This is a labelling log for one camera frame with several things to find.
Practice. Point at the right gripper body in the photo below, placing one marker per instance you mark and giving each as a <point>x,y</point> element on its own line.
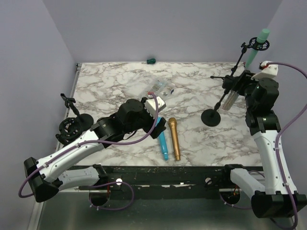
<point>248,84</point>

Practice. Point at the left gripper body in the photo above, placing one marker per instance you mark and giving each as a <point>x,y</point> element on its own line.
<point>157,129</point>

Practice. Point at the blue microphone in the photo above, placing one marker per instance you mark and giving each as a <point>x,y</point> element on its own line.
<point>163,145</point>

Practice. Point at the silver mesh head microphone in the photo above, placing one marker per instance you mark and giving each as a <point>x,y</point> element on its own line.
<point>233,96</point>

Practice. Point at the black stand holding silver microphone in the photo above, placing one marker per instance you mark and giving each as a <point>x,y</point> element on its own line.
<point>211,117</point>

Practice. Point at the black blue-microphone desk stand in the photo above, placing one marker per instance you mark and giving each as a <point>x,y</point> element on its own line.
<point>76,110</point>

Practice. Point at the black shock mount desk stand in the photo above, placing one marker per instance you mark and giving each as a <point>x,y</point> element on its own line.
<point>69,130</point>

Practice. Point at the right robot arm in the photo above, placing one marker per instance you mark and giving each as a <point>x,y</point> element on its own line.
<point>278,197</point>

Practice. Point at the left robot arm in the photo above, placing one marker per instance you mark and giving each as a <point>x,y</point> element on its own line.
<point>134,121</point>

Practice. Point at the gold microphone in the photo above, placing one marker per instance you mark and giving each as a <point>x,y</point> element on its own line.
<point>172,122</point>

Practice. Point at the black tripod microphone stand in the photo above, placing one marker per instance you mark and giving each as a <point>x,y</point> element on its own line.
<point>244,49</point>

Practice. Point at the mint green microphone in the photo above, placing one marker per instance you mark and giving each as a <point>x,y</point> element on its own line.
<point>259,43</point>

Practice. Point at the clear plastic packet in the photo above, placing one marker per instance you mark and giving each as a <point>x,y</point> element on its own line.
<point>160,87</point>

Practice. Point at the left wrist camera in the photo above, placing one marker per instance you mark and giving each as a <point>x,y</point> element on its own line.
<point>151,107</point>

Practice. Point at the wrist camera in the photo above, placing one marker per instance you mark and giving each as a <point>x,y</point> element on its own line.
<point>268,70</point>
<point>151,107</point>

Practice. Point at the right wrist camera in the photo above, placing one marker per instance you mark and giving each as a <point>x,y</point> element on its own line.
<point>268,70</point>

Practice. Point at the aluminium frame rail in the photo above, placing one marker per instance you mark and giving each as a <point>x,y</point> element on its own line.
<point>256,175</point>

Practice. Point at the green handled screwdriver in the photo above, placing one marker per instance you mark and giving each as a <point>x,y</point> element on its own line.
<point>150,61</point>

